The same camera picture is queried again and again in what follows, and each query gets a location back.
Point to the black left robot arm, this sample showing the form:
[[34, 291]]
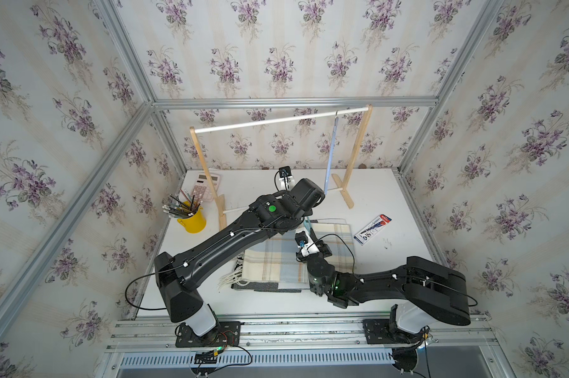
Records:
[[178, 277]]

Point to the grey black checkered scarf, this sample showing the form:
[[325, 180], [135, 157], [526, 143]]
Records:
[[265, 286]]

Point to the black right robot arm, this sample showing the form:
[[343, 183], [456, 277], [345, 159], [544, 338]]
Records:
[[431, 292]]

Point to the aluminium mounting rail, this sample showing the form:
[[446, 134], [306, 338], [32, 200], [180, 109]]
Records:
[[293, 331]]

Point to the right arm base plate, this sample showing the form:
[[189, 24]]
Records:
[[384, 331]]

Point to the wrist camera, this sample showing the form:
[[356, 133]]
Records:
[[306, 248], [285, 179]]

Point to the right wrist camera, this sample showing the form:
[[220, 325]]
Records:
[[306, 248]]

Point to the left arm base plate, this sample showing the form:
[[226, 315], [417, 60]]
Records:
[[224, 334]]

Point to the yellow pen cup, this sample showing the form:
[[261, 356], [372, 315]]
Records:
[[186, 210]]

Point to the wooden clothes rack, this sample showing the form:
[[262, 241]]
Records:
[[282, 147]]

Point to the light blue plastic hanger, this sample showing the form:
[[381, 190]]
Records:
[[331, 148]]

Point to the red white blister package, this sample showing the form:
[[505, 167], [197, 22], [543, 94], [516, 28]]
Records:
[[372, 229]]

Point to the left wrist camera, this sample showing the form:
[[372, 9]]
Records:
[[285, 179]]

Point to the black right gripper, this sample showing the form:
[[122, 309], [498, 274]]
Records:
[[324, 250]]

